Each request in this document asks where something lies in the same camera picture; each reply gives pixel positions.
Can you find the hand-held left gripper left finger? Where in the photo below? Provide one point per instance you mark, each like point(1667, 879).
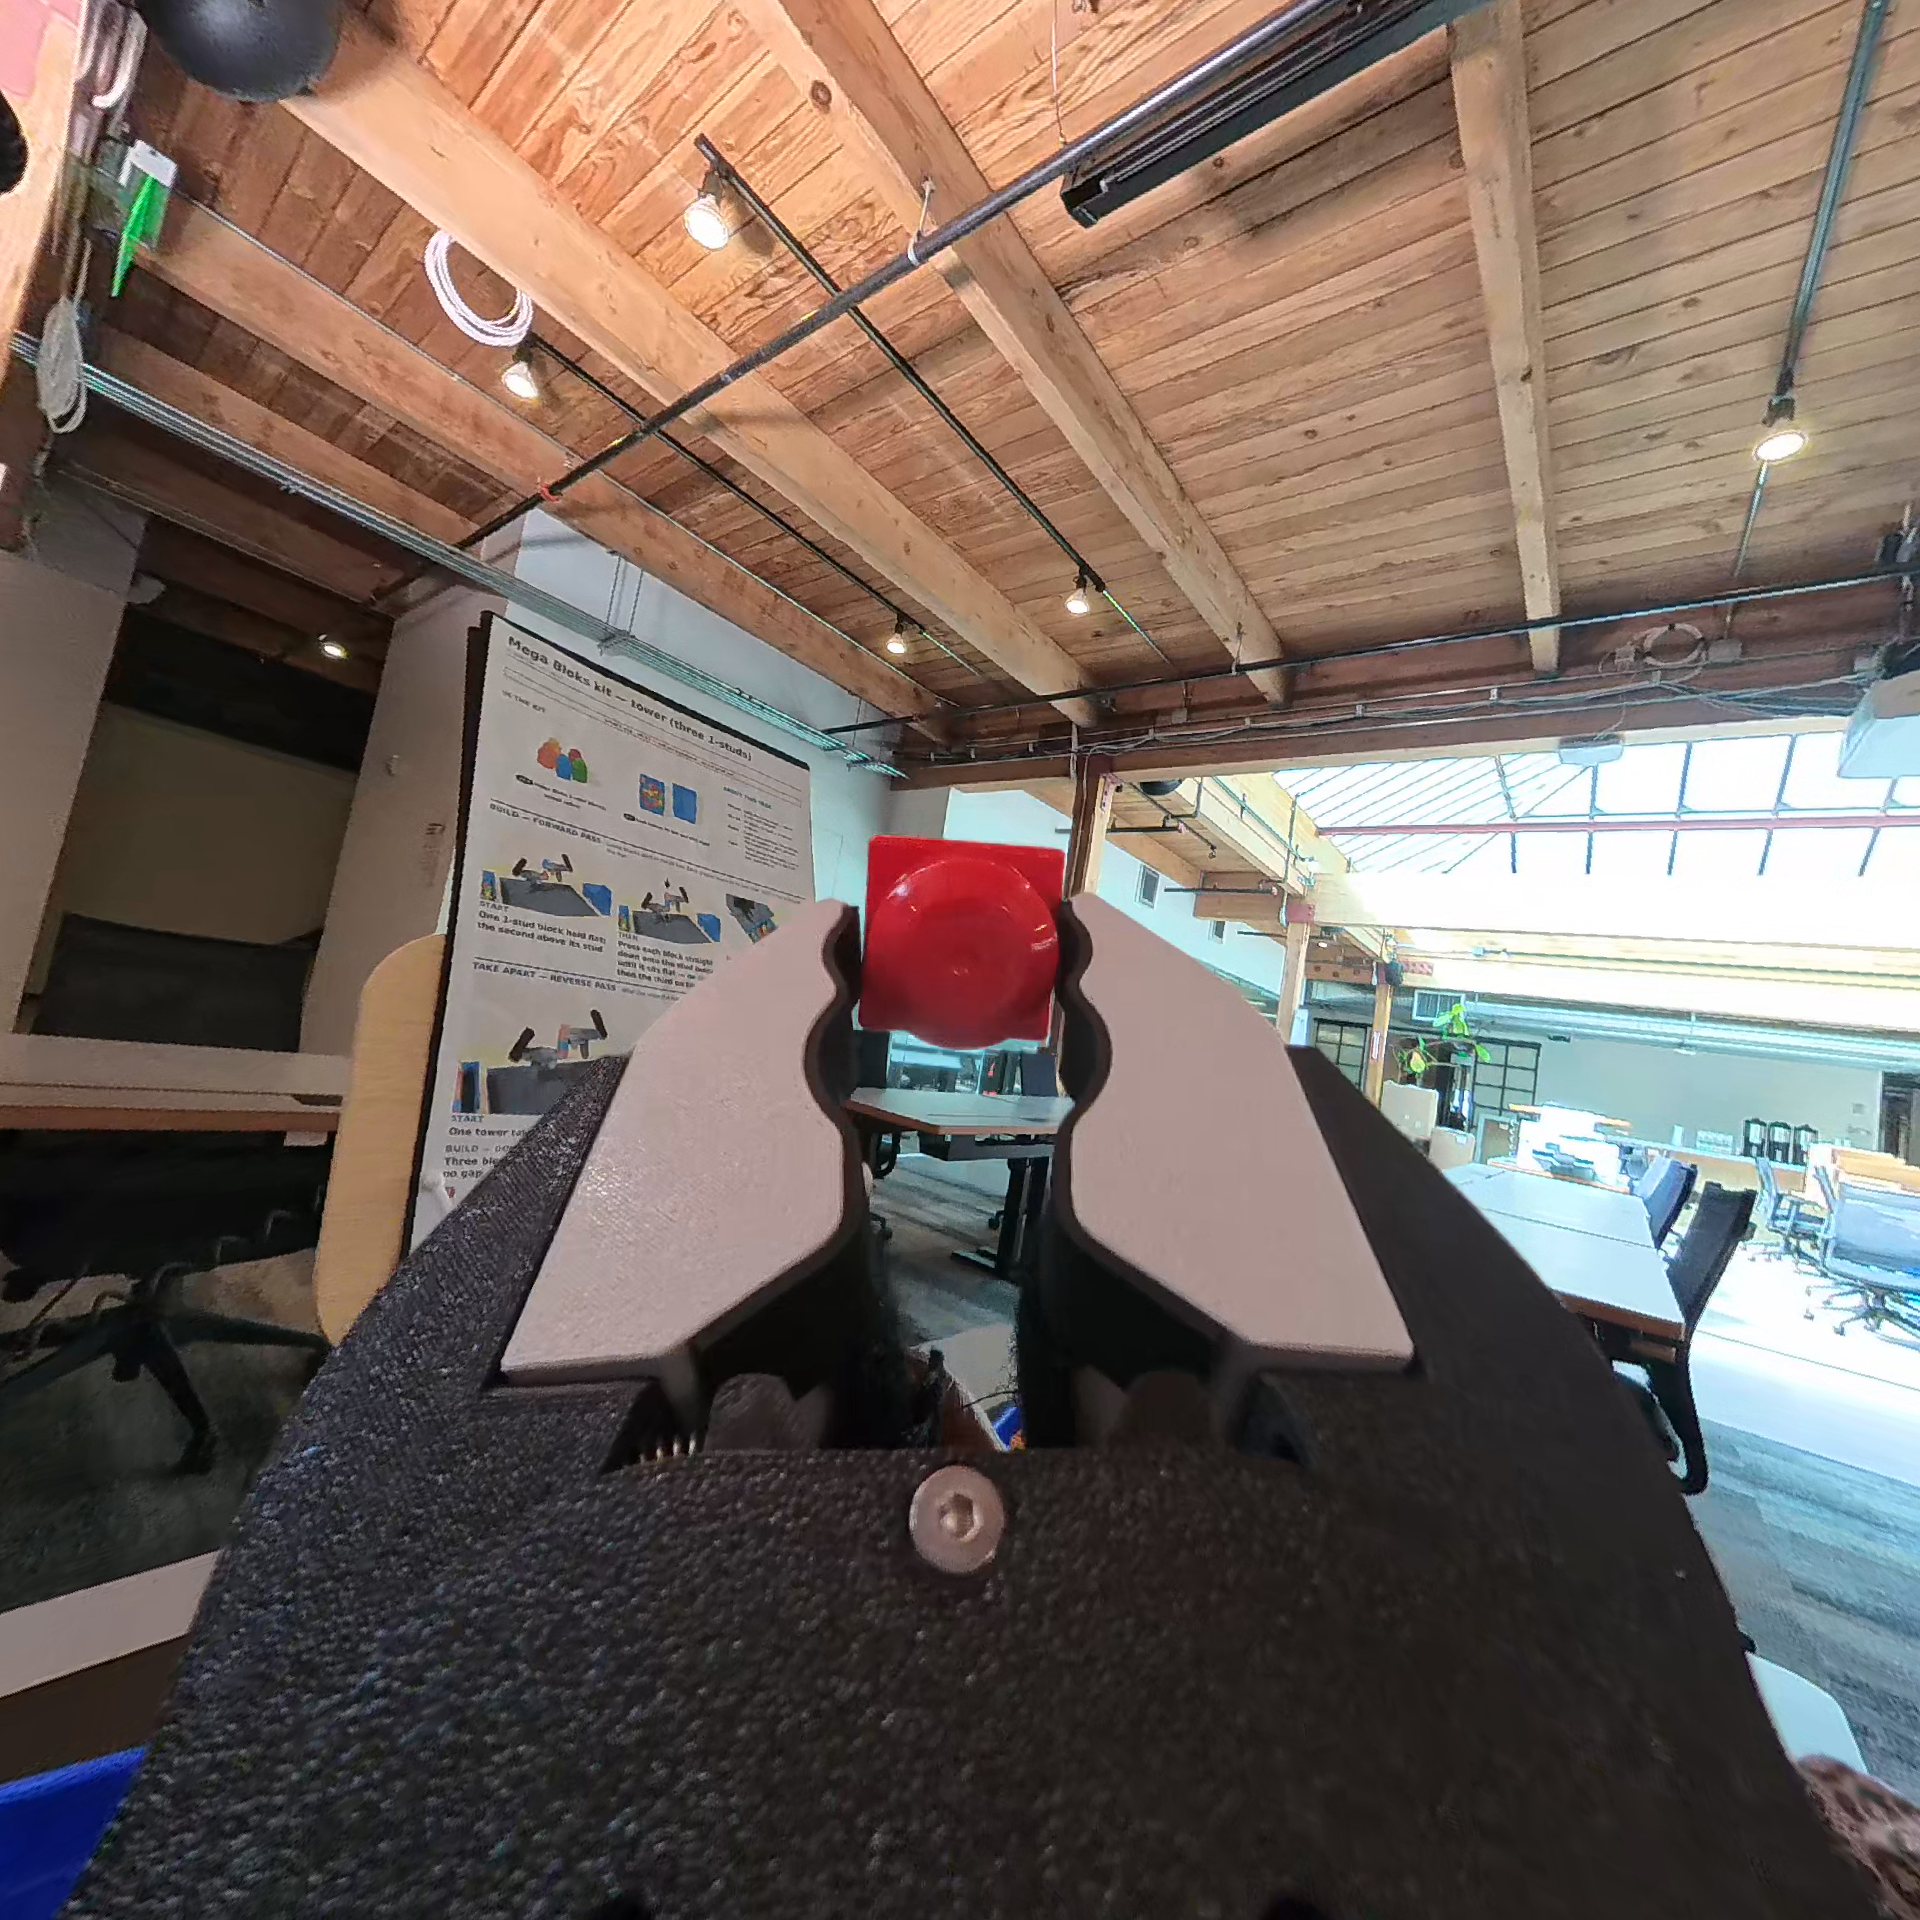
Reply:
point(691, 1187)

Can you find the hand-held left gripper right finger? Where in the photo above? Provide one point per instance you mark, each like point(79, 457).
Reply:
point(1216, 1171)

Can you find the red mega block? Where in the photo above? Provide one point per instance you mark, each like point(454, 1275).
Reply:
point(961, 945)

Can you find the blue plastic bin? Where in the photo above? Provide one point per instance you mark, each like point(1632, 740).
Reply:
point(65, 1837)

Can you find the person's right forearm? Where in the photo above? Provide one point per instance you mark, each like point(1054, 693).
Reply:
point(1868, 1847)

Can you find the grey office desk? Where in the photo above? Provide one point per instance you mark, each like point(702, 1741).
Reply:
point(151, 1080)
point(1576, 1244)
point(961, 1110)

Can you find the green plant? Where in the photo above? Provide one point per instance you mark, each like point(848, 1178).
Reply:
point(1448, 1043)

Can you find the instruction poster on stand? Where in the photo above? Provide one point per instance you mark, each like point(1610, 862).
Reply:
point(382, 1124)

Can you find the black office chair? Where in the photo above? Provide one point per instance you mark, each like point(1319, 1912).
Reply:
point(1701, 1275)
point(136, 1244)

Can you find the white ceiling projector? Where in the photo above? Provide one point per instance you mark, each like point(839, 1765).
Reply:
point(1882, 718)

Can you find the black round object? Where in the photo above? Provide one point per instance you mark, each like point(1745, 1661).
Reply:
point(249, 38)

